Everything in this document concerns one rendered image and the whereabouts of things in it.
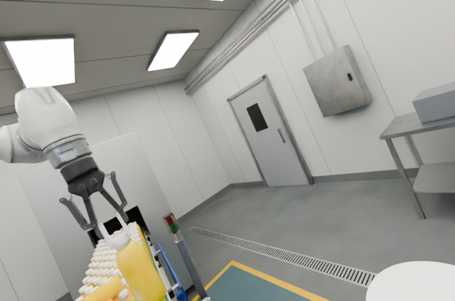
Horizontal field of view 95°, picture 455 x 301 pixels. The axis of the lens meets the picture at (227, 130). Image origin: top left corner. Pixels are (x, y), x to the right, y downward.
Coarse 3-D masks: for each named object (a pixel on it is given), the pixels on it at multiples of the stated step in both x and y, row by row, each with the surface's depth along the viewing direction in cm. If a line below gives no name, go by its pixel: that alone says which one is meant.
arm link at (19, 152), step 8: (8, 128) 55; (16, 128) 55; (0, 136) 53; (8, 136) 53; (16, 136) 54; (0, 144) 53; (8, 144) 53; (16, 144) 54; (24, 144) 54; (0, 152) 53; (8, 152) 54; (16, 152) 54; (24, 152) 55; (32, 152) 56; (40, 152) 57; (8, 160) 55; (16, 160) 56; (24, 160) 57; (32, 160) 59; (40, 160) 62
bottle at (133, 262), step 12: (132, 240) 57; (120, 252) 53; (132, 252) 53; (144, 252) 56; (120, 264) 52; (132, 264) 52; (144, 264) 54; (132, 276) 52; (144, 276) 53; (156, 276) 55; (132, 288) 52; (144, 288) 52; (156, 288) 54; (144, 300) 52; (156, 300) 53
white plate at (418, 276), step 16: (384, 272) 57; (400, 272) 55; (416, 272) 54; (432, 272) 52; (448, 272) 50; (368, 288) 55; (384, 288) 53; (400, 288) 52; (416, 288) 50; (432, 288) 49; (448, 288) 47
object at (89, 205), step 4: (80, 188) 52; (84, 188) 52; (84, 192) 52; (84, 196) 52; (88, 196) 53; (84, 200) 52; (88, 200) 52; (88, 204) 52; (88, 208) 52; (92, 208) 53; (88, 212) 52; (92, 212) 52; (92, 216) 52; (92, 220) 52; (96, 220) 54; (92, 224) 52; (96, 224) 52
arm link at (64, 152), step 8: (72, 136) 52; (80, 136) 53; (56, 144) 49; (64, 144) 50; (72, 144) 51; (80, 144) 52; (88, 144) 56; (48, 152) 50; (56, 152) 49; (64, 152) 50; (72, 152) 51; (80, 152) 52; (88, 152) 54; (56, 160) 49; (64, 160) 50; (72, 160) 51; (56, 168) 51
